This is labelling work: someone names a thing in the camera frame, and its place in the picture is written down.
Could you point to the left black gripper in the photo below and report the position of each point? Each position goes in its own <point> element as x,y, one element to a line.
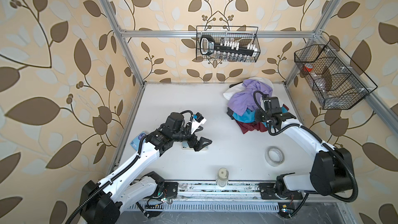
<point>199,144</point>

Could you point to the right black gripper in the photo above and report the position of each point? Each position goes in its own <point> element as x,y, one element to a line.
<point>257,113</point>

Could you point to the teal cloth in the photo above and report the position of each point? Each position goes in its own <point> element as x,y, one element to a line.
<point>247,117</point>

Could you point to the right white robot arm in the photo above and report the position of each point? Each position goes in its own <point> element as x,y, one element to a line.
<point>332,170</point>

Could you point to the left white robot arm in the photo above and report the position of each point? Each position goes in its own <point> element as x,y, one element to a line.
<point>103,202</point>

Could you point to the dark red cloth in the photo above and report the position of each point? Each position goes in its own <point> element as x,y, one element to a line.
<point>248,127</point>

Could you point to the purple cloth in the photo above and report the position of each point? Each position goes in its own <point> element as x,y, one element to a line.
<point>244,100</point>

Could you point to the dark grey cloth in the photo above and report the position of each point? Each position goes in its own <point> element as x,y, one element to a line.
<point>230,113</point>

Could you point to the white cloth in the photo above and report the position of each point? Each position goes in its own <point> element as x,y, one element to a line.
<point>238,88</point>

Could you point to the clear tape roll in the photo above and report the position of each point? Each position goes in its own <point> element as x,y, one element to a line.
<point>274,156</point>

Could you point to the white cylindrical bottle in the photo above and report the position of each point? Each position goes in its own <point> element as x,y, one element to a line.
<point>222,178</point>

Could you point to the red capped clear bottle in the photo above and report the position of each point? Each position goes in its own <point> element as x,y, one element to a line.
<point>318,80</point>

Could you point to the blue white card pack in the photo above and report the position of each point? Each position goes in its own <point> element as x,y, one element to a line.
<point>135,143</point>

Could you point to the black socket tool set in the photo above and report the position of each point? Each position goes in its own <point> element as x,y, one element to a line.
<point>208,46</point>

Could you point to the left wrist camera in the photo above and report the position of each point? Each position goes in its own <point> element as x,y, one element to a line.
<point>196,122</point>

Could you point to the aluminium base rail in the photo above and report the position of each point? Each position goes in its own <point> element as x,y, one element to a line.
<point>206,196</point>

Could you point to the right black wire basket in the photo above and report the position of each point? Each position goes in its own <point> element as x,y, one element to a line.
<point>350,84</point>

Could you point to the black wire basket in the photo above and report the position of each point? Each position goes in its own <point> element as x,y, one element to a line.
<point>243,35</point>
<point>350,84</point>

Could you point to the back black wire basket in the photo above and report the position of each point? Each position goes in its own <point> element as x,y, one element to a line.
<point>243,35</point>

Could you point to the aluminium frame post right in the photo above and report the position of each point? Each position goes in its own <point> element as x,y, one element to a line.
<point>308,21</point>

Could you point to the aluminium frame post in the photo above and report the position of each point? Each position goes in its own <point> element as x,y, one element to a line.
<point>108,11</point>
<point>308,21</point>

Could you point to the aluminium frame post left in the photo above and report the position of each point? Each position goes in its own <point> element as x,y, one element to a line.
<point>108,11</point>

